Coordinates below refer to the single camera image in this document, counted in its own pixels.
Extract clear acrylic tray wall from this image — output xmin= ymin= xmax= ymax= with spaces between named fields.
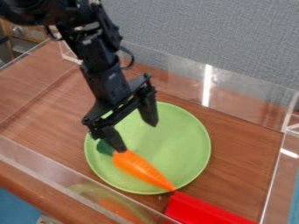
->
xmin=0 ymin=42 xmax=299 ymax=224

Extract green round plate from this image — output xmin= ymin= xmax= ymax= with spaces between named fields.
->
xmin=85 ymin=102 xmax=211 ymax=194

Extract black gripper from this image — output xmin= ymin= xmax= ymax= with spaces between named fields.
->
xmin=81 ymin=61 xmax=159 ymax=152

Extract black cable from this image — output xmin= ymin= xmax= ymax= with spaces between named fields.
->
xmin=118 ymin=46 xmax=137 ymax=71

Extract orange toy carrot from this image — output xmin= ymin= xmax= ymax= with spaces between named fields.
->
xmin=97 ymin=140 xmax=175 ymax=192

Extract red plastic block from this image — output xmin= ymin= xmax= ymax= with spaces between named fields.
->
xmin=165 ymin=192 xmax=257 ymax=224

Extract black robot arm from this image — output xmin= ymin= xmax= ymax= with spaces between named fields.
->
xmin=0 ymin=0 xmax=159 ymax=152

